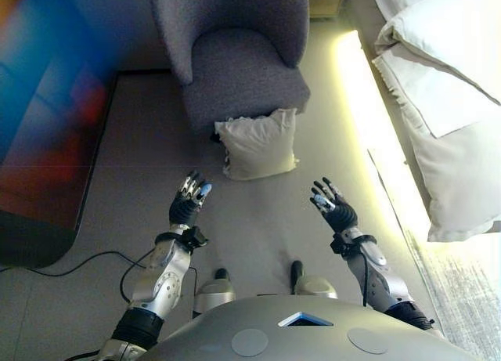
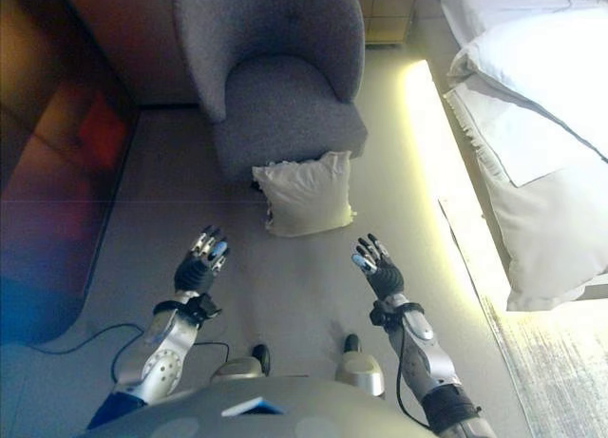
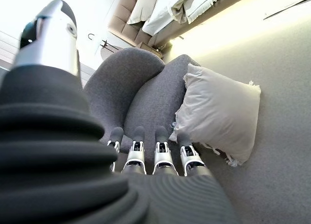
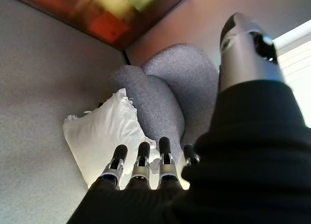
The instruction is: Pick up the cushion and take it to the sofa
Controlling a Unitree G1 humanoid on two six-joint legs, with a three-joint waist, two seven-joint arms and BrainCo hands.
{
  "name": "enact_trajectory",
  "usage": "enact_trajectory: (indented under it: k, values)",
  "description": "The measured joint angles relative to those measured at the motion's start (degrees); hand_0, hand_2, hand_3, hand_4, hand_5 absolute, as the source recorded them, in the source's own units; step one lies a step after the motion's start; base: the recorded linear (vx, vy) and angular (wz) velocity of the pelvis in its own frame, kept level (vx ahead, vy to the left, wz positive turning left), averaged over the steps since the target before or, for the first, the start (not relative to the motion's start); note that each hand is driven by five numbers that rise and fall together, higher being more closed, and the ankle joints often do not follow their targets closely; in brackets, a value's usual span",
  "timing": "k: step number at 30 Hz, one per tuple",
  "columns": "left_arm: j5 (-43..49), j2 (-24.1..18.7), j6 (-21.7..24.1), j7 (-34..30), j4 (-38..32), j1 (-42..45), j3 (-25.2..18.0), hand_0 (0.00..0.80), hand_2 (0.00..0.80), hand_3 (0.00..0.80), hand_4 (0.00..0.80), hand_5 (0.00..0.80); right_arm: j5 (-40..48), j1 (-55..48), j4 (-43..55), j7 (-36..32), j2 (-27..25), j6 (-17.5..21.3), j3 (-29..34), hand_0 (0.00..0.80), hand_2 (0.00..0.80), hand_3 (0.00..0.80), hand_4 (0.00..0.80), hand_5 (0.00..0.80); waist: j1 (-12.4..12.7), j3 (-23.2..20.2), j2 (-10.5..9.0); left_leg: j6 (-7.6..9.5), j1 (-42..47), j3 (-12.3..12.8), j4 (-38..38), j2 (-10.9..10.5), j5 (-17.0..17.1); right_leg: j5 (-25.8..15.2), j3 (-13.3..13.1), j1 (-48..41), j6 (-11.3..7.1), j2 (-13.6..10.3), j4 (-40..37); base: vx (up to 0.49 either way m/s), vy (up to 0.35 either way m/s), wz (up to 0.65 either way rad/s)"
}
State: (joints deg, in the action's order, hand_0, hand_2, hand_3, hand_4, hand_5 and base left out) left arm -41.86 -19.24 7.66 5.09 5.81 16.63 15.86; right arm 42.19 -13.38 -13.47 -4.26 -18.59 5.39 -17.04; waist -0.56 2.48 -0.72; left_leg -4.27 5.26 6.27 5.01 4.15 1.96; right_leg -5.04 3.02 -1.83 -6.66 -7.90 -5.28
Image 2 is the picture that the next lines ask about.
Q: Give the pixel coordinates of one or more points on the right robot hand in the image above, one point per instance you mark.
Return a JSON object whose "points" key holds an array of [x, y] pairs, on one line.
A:
{"points": [[384, 272]]}

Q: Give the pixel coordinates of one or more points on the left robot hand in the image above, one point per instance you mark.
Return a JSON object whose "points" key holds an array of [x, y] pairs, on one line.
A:
{"points": [[195, 272]]}

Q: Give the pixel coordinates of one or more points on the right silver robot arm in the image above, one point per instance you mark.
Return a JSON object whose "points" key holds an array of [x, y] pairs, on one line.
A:
{"points": [[425, 362]]}

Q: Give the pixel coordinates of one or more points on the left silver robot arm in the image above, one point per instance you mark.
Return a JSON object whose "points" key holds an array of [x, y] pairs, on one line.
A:
{"points": [[164, 350]]}

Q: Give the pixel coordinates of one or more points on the white square cushion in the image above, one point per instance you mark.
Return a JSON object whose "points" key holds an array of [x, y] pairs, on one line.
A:
{"points": [[306, 196]]}

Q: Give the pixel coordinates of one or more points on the grey fabric armchair sofa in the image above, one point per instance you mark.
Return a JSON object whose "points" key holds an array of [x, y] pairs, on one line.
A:
{"points": [[280, 81]]}

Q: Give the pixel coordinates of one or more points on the right robot leg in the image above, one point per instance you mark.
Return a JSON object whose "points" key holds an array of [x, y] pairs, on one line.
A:
{"points": [[361, 367]]}

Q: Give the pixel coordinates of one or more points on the robot leg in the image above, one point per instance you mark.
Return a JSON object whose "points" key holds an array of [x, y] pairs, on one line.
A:
{"points": [[361, 367], [247, 364]]}

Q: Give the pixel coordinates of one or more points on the glowing bed base light strip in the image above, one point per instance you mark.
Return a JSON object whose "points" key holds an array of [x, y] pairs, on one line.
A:
{"points": [[437, 181]]}

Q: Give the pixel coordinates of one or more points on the left robot leg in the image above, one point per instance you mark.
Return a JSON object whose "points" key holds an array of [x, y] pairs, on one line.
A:
{"points": [[247, 364]]}

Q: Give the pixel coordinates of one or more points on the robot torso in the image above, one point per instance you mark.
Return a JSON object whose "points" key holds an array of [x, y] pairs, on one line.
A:
{"points": [[266, 409]]}

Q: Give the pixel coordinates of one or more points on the brown wooden furniture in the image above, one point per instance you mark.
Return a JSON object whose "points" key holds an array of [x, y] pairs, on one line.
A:
{"points": [[62, 158]]}

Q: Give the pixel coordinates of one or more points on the grey patterned rug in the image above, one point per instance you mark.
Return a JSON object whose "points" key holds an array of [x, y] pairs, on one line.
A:
{"points": [[556, 376]]}

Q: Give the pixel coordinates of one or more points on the white bed with duvet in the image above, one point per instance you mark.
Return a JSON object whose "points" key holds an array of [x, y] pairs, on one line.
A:
{"points": [[537, 139]]}

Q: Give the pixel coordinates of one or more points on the white bed pillow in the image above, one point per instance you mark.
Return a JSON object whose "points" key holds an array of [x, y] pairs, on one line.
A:
{"points": [[541, 67]]}

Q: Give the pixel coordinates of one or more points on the wooden bedside cabinet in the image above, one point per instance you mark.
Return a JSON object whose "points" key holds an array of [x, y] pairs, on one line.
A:
{"points": [[387, 10]]}

